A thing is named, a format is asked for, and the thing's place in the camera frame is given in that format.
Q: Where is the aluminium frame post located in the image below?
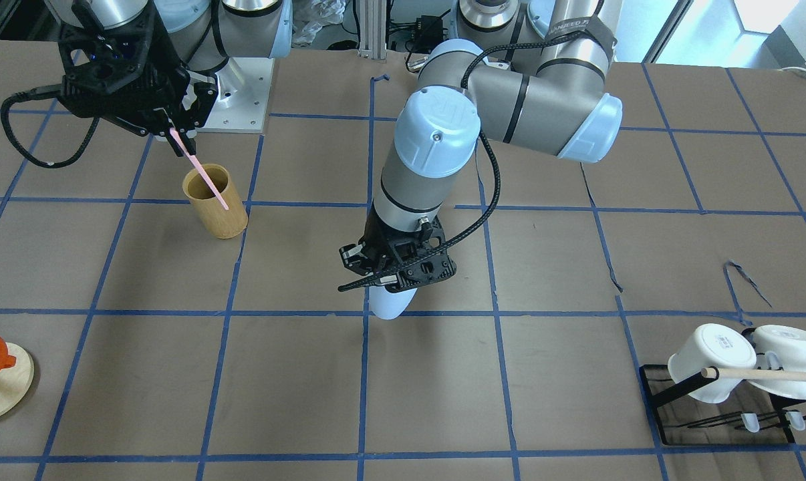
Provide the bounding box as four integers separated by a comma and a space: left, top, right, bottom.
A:
354, 1, 388, 63

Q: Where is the black gripper cable right arm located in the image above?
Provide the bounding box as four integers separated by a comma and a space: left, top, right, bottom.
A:
0, 87, 103, 169

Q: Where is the light blue plastic cup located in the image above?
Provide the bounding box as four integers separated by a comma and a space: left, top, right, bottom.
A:
368, 286, 418, 320

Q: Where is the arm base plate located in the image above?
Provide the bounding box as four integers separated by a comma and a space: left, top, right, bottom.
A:
199, 57, 275, 134

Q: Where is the black power brick background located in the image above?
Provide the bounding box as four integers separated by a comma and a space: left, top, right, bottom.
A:
412, 15, 444, 51

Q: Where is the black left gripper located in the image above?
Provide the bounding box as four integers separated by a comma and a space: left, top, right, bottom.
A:
339, 207, 457, 293

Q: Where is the black gripper cable left arm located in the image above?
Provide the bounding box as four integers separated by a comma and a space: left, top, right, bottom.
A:
338, 40, 557, 293

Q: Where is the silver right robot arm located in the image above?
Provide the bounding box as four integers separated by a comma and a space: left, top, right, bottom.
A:
46, 1, 293, 140

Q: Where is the white mug far rack side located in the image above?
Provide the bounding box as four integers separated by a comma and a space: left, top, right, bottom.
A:
749, 325, 806, 401

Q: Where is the silver connector plug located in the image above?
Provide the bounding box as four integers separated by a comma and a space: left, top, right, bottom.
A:
406, 55, 428, 73

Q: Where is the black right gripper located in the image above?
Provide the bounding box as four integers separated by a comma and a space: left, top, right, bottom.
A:
58, 3, 219, 135

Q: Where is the white mug near rack end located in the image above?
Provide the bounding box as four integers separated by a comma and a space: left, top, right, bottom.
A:
668, 323, 757, 383

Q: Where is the wooden rack handle rod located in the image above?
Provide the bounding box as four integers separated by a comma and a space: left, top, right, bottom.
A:
699, 366, 806, 381

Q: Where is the black gripper cable arm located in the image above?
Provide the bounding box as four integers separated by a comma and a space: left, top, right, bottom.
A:
338, 40, 557, 293
0, 87, 103, 169

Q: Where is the bamboo chopstick holder cup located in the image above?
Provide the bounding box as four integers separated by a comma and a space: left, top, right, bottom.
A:
181, 164, 248, 238

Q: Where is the black wire mug rack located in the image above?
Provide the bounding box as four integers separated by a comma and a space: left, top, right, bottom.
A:
639, 326, 806, 446

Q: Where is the pink chopstick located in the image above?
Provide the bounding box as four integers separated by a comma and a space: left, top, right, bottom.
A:
168, 127, 230, 211

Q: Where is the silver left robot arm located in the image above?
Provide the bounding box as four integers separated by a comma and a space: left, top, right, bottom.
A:
339, 1, 623, 293

